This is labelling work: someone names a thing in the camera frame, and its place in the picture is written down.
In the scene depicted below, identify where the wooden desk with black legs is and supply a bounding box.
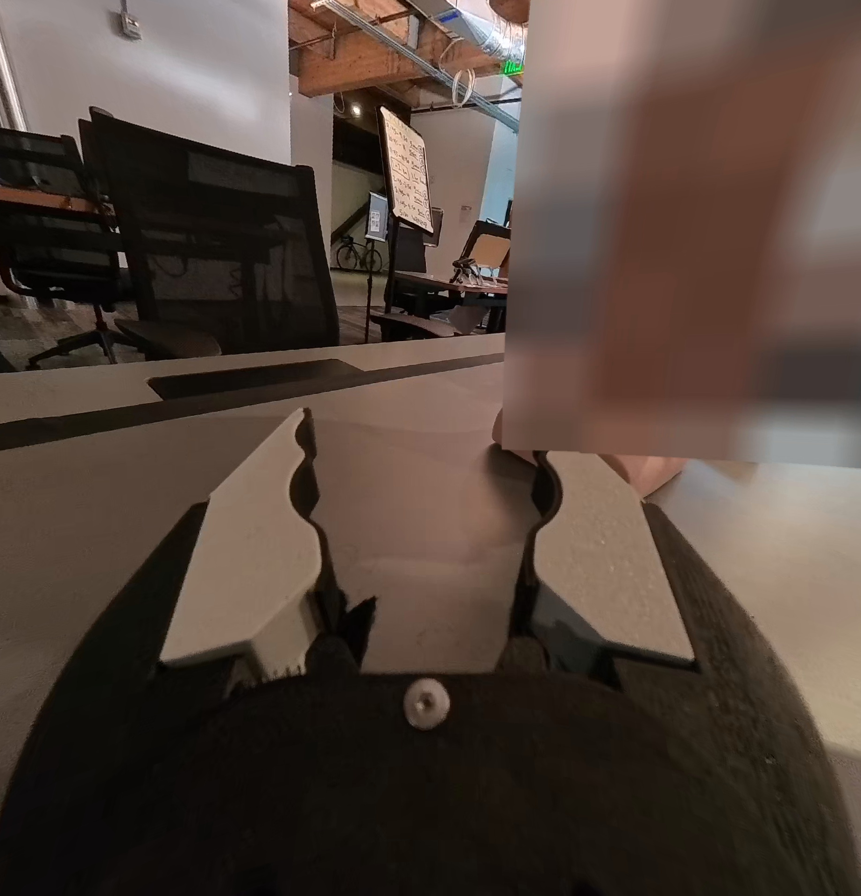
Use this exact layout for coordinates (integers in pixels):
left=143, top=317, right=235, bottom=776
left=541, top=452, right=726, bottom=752
left=0, top=182, right=118, bottom=219

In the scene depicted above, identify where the small dark desktop gadget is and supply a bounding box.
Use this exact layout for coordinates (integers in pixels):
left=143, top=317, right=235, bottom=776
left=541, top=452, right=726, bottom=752
left=450, top=256, right=507, bottom=289

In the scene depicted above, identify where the whiteboard on stand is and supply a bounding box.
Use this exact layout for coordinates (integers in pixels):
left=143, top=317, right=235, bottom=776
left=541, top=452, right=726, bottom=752
left=374, top=104, right=437, bottom=319

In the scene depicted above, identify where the silver insulated pipe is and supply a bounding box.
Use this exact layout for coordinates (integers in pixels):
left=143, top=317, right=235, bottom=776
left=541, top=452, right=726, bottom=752
left=0, top=0, right=28, bottom=132

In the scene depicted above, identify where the wooden table with dark legs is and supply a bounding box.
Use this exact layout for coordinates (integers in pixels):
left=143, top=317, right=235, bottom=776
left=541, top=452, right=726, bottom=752
left=388, top=269, right=508, bottom=336

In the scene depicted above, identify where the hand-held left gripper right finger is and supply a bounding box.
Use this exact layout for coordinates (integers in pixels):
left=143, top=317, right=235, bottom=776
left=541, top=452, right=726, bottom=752
left=515, top=451, right=698, bottom=674

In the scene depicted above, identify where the sign stand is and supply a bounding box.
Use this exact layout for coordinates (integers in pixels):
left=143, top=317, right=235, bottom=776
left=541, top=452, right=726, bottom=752
left=364, top=190, right=393, bottom=345

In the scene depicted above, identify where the grey office chair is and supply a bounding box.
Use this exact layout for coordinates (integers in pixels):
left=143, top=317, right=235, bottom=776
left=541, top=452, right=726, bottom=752
left=369, top=310, right=461, bottom=344

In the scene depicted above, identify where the silver air duct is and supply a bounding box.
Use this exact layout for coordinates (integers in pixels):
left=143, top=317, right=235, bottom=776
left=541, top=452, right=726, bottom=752
left=413, top=0, right=531, bottom=65

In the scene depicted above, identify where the black mesh office chair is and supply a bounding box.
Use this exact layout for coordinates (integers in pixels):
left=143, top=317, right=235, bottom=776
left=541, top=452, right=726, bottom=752
left=86, top=105, right=342, bottom=363

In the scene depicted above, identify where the black armrest office chair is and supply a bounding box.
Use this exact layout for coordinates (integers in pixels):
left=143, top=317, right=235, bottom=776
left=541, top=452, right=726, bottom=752
left=0, top=123, right=137, bottom=372

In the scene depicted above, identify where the bicycle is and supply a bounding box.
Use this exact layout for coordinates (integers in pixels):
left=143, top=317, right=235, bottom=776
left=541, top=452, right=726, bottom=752
left=336, top=234, right=384, bottom=274

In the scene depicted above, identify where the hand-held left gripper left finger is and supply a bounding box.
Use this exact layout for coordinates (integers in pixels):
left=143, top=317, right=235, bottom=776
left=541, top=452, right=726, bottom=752
left=157, top=407, right=337, bottom=676

